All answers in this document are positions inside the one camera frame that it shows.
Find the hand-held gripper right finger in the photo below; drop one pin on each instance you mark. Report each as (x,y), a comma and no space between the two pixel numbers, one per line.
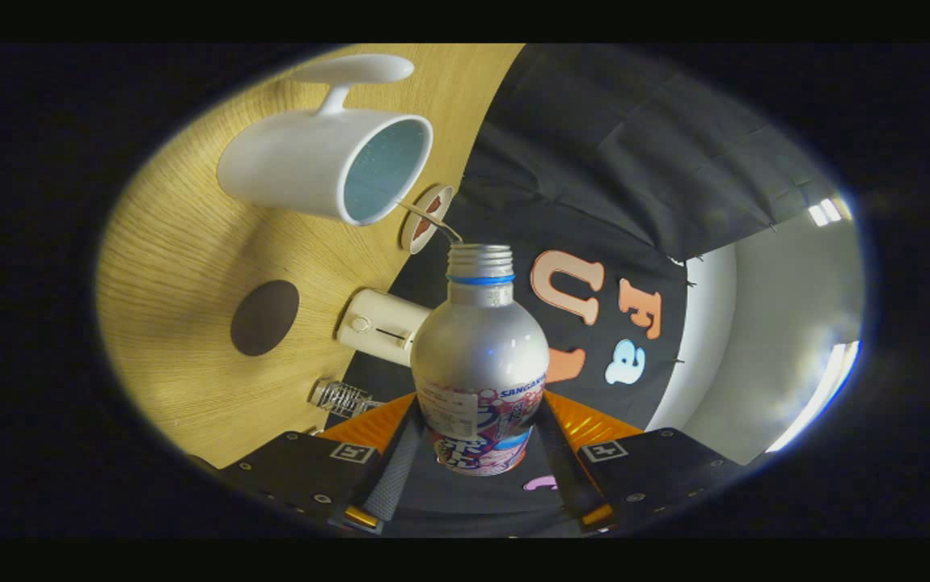
(566,469)

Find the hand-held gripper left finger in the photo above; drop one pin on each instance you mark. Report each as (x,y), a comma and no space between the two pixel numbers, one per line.
(400,465)

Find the silver juice bottle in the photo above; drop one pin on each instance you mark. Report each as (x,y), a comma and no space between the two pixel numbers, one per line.
(481,347)

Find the dark brown round coaster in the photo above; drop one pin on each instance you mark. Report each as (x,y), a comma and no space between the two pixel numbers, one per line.
(264,318)

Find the thin juice stream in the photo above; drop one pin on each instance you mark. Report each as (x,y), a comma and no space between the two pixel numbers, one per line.
(433,218)

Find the white cup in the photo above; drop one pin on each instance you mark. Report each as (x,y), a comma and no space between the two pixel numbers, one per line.
(295,166)

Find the white toaster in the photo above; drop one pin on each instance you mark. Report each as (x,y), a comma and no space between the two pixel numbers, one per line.
(384,323)

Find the white round plate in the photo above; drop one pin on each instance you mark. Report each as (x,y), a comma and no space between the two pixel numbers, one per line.
(415,236)

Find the wooden table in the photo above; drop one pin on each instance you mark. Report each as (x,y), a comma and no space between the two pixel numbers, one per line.
(174,283)

